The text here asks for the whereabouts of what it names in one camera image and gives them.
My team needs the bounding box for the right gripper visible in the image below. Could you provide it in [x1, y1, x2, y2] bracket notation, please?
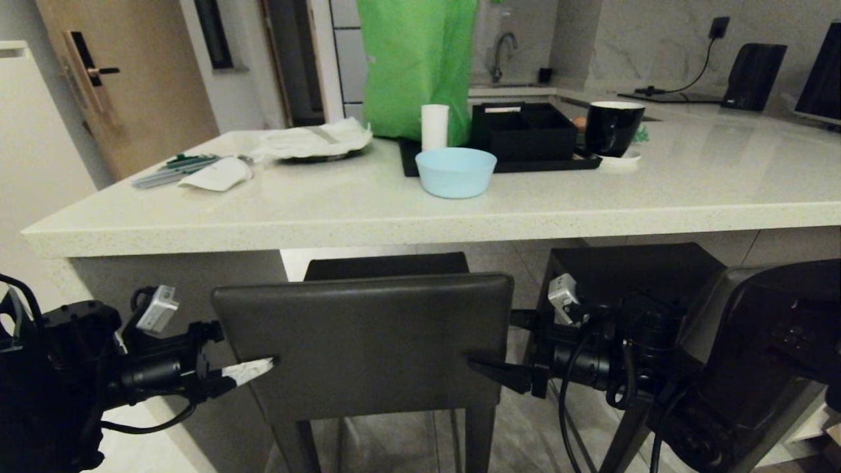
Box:
[467, 309, 624, 399]

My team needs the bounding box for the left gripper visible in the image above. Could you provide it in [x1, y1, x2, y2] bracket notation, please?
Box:
[122, 321, 277, 405]

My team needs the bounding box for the dark grey bar stool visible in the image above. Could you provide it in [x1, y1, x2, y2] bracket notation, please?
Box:
[537, 242, 830, 473]
[211, 252, 515, 473]

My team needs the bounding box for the metal kitchen faucet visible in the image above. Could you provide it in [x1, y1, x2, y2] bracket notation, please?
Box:
[489, 31, 520, 83]

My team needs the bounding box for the white paper packet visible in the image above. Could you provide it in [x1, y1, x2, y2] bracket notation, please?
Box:
[178, 156, 254, 192]

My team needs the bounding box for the light blue bowl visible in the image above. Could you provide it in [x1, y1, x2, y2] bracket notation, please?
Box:
[415, 147, 498, 200]

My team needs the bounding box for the black tray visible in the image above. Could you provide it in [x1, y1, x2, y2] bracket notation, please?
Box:
[399, 137, 602, 178]

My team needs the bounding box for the green and grey utensil bundle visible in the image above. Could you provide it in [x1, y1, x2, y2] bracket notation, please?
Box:
[131, 152, 223, 191]

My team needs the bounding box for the dark plate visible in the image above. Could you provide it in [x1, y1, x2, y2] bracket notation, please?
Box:
[279, 147, 370, 164]

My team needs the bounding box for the black compartment box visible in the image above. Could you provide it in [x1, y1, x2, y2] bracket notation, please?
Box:
[470, 101, 580, 162]

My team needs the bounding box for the white paper cup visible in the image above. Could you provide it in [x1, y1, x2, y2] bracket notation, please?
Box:
[420, 104, 451, 152]

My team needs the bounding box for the black mug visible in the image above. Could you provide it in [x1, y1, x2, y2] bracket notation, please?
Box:
[584, 101, 647, 159]

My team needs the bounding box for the wooden door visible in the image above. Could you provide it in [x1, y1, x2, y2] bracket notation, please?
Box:
[35, 0, 220, 183]

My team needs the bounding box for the white cabinet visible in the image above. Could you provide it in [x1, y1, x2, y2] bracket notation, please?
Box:
[0, 40, 101, 290]

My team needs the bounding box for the green plastic bag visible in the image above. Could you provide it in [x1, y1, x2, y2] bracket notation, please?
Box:
[356, 0, 479, 148]

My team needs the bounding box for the black countertop appliance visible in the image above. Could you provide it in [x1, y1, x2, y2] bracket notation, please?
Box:
[721, 43, 788, 112]

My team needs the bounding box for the black screen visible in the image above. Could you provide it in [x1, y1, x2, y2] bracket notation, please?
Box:
[793, 20, 841, 127]

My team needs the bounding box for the black cable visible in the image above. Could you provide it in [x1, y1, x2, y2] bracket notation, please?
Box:
[557, 328, 592, 473]
[99, 399, 198, 436]

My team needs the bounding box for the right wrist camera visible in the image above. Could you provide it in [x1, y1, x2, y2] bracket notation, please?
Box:
[547, 273, 593, 327]

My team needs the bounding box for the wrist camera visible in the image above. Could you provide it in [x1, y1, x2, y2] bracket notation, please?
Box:
[128, 284, 180, 346]
[547, 273, 593, 327]

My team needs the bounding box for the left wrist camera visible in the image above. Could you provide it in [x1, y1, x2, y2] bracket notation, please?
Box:
[128, 284, 180, 346]

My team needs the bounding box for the black power cord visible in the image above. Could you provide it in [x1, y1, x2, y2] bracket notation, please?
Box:
[633, 36, 718, 97]

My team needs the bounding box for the black door lock handle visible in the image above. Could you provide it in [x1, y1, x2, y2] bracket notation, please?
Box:
[62, 30, 122, 116]

